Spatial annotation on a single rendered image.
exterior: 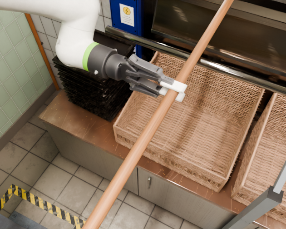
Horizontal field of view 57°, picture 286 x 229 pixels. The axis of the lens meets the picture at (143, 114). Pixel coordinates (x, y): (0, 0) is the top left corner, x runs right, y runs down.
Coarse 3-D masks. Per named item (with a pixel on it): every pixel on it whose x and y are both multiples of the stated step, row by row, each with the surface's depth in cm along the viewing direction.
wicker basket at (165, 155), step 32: (160, 64) 141; (160, 96) 150; (192, 96) 143; (224, 96) 134; (256, 96) 126; (128, 128) 138; (160, 128) 138; (192, 128) 138; (224, 128) 138; (160, 160) 124; (192, 160) 127; (224, 160) 128
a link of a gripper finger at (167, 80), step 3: (159, 69) 72; (159, 72) 71; (162, 72) 72; (159, 75) 72; (162, 75) 72; (162, 78) 72; (165, 78) 72; (168, 78) 72; (171, 78) 72; (162, 81) 73; (165, 81) 73; (168, 81) 72; (171, 81) 72; (171, 84) 72
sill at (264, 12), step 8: (208, 0) 107; (216, 0) 106; (240, 0) 101; (248, 0) 101; (256, 0) 101; (264, 0) 101; (272, 0) 101; (240, 8) 103; (248, 8) 102; (256, 8) 100; (264, 8) 99; (272, 8) 98; (280, 8) 98; (264, 16) 101; (272, 16) 100; (280, 16) 99
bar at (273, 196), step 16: (112, 32) 92; (128, 32) 91; (160, 48) 87; (176, 48) 87; (208, 64) 83; (256, 80) 79; (272, 192) 82; (256, 208) 90; (272, 208) 85; (240, 224) 108
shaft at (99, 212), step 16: (224, 0) 97; (208, 32) 86; (192, 64) 78; (176, 80) 75; (176, 96) 73; (160, 112) 68; (144, 128) 66; (144, 144) 63; (128, 160) 61; (128, 176) 60; (112, 192) 57; (96, 208) 55; (96, 224) 53
